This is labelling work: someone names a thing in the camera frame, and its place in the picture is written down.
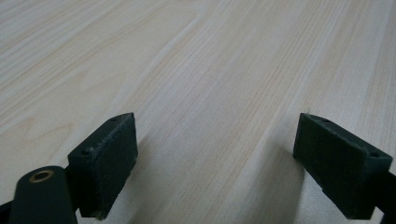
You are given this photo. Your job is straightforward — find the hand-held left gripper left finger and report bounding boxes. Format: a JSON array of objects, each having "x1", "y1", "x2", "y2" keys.
[{"x1": 64, "y1": 112, "x2": 139, "y2": 221}]

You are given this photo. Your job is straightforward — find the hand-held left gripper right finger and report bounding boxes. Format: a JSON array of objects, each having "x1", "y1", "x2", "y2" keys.
[{"x1": 292, "y1": 112, "x2": 394, "y2": 220}]

